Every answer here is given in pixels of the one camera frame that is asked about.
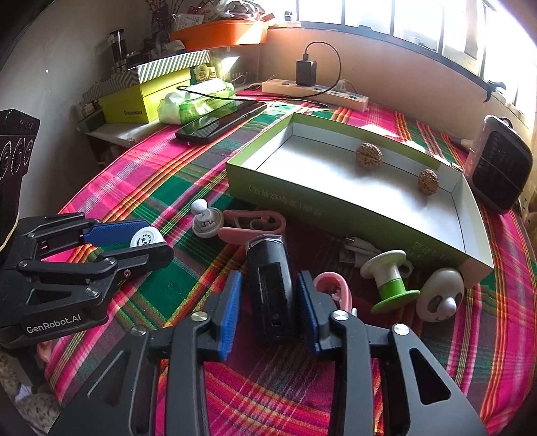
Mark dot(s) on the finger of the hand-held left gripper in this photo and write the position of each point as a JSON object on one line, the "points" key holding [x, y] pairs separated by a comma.
{"points": [[142, 258], [113, 232]]}

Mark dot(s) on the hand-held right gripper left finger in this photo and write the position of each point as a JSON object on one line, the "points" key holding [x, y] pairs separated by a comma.
{"points": [[230, 314]]}

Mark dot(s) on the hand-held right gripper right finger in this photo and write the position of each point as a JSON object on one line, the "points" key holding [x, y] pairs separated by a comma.
{"points": [[308, 310]]}

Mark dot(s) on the white bottle cap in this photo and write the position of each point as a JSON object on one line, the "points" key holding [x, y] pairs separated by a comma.
{"points": [[144, 241]]}

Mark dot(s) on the pink plastic clip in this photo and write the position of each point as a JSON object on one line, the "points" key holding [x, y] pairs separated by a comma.
{"points": [[272, 222], [335, 280]]}

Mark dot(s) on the black handheld device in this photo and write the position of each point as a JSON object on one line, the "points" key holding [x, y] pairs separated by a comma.
{"points": [[268, 260]]}

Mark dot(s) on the white ball-top knob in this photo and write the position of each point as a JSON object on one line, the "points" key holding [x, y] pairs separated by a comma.
{"points": [[207, 226]]}

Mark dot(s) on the green and white spool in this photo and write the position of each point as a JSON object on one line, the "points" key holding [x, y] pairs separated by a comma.
{"points": [[390, 285]]}

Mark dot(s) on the green and white cardboard box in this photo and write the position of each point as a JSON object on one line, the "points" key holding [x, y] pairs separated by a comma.
{"points": [[335, 176]]}

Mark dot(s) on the dark green small box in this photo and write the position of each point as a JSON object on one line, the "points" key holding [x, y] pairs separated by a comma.
{"points": [[90, 117]]}

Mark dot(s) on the white board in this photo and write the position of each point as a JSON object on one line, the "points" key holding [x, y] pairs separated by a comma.
{"points": [[121, 132]]}

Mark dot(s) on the white panda toy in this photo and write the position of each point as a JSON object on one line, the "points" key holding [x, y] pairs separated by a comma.
{"points": [[436, 293]]}

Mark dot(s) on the yellow-green box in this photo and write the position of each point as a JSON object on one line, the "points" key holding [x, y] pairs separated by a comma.
{"points": [[130, 105]]}

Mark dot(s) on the black smartphone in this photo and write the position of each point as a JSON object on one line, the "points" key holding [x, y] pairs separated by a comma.
{"points": [[209, 123]]}

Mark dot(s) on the green tissue pack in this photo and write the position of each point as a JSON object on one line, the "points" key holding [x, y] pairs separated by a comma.
{"points": [[184, 105]]}

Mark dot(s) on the black metal tumbler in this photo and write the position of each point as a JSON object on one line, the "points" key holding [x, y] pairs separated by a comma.
{"points": [[117, 48]]}

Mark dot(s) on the brown walnut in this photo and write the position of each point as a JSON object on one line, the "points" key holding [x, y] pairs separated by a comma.
{"points": [[369, 155], [428, 181]]}

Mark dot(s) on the green striped box lid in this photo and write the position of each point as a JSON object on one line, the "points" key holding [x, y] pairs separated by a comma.
{"points": [[168, 65]]}

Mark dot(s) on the small green carton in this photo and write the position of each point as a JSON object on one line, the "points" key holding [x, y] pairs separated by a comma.
{"points": [[203, 73]]}

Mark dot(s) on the dried flower branches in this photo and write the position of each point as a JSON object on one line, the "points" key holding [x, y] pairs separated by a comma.
{"points": [[161, 12]]}

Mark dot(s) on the white power strip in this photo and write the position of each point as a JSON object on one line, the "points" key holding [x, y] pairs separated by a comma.
{"points": [[335, 97]]}

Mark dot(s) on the orange tray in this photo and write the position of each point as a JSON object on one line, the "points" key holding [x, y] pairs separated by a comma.
{"points": [[218, 33]]}

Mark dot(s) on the white plug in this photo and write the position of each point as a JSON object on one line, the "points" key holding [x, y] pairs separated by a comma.
{"points": [[346, 86]]}

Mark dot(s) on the beige cone object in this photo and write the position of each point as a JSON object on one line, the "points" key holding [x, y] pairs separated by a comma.
{"points": [[461, 141]]}

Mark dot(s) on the black charger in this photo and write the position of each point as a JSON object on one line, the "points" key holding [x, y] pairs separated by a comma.
{"points": [[308, 73]]}

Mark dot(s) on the pile of papers and cloth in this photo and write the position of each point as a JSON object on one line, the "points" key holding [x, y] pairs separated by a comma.
{"points": [[218, 12]]}

